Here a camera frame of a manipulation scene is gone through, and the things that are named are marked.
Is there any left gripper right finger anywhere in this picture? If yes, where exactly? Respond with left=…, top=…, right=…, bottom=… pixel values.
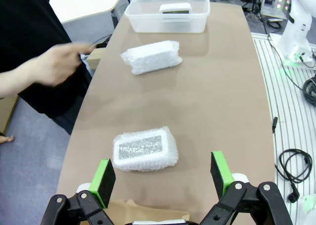
left=199, top=150, right=294, bottom=225

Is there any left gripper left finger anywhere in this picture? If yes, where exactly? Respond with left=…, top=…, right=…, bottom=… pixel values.
left=40, top=158, right=119, bottom=225

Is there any tightly bubble-wrapped white clock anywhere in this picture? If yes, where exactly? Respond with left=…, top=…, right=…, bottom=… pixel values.
left=112, top=126, right=179, bottom=173

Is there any loosely bubble-wrapped white clock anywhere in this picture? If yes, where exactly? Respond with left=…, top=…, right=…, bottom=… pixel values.
left=120, top=40, right=183, bottom=75

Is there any unwrapped white digital clock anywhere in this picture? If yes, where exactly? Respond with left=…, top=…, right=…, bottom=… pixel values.
left=158, top=2, right=192, bottom=15

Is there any person right forearm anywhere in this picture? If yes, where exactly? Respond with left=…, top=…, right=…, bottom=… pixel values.
left=0, top=59, right=40, bottom=99

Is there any person right hand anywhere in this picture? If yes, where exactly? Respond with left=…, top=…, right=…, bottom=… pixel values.
left=33, top=42, right=96, bottom=88

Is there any brown cardboard box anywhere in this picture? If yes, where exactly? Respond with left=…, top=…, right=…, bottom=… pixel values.
left=105, top=198, right=191, bottom=225

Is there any white slatted robot platform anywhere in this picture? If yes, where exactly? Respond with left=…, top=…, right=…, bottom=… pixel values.
left=250, top=32, right=316, bottom=225

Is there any tan cardboard panel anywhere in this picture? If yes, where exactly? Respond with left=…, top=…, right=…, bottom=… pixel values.
left=0, top=94, right=20, bottom=135

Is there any open cardboard floor box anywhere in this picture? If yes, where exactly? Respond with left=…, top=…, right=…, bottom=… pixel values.
left=87, top=48, right=106, bottom=70

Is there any clear plastic container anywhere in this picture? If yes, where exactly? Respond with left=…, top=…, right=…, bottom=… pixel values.
left=124, top=0, right=211, bottom=34

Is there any white table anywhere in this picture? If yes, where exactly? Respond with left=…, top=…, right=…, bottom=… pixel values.
left=49, top=0, right=129, bottom=25

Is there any person in black sweater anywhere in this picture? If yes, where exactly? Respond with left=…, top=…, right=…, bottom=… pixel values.
left=0, top=0, right=93, bottom=135

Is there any white computer case with lights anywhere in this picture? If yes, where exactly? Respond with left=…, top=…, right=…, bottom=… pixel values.
left=261, top=0, right=292, bottom=16

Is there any coiled black power cable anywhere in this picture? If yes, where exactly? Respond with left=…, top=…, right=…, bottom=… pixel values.
left=274, top=148, right=314, bottom=204

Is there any black cable bundle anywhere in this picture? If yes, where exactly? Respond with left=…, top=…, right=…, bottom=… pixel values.
left=301, top=75, right=316, bottom=104

